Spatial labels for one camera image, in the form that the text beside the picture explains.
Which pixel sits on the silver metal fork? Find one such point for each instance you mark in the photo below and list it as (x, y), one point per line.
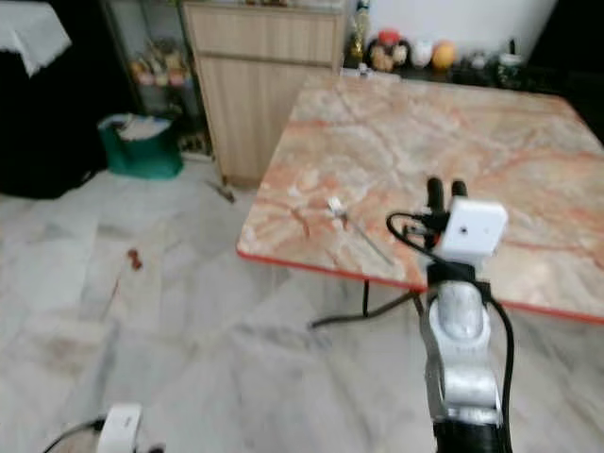
(338, 209)

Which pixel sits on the orange round ornament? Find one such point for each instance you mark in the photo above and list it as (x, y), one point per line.
(443, 56)

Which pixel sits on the black furniture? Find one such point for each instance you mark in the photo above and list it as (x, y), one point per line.
(47, 132)

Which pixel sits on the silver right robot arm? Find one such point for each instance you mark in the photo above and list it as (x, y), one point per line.
(462, 349)

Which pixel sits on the white ornament jar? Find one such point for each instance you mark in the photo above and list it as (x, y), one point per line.
(420, 53)

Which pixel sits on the small red brown object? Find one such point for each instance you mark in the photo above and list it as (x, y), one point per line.
(135, 259)

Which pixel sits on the light wooden cabinet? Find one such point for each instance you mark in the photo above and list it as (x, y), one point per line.
(260, 99)

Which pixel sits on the tall glass bottle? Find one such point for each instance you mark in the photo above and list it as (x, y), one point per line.
(360, 34)

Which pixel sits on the white cloth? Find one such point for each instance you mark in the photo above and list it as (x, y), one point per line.
(30, 33)

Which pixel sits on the black metal table frame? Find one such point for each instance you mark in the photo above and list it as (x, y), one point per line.
(365, 297)

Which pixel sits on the red brown figurine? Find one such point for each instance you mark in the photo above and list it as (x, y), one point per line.
(388, 51)

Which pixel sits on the glass display shelf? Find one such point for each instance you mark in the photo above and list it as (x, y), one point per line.
(160, 66)

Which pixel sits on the dark glass jar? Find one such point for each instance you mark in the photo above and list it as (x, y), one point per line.
(511, 62)

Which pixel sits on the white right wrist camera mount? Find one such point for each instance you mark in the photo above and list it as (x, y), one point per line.
(474, 231)

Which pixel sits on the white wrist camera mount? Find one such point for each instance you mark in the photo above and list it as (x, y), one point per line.
(121, 429)
(474, 231)

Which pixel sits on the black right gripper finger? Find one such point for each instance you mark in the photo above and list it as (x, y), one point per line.
(436, 194)
(459, 190)

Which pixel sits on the green bag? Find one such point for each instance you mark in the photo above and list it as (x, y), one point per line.
(142, 159)

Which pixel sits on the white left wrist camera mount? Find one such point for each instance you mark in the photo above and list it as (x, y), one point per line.
(121, 429)

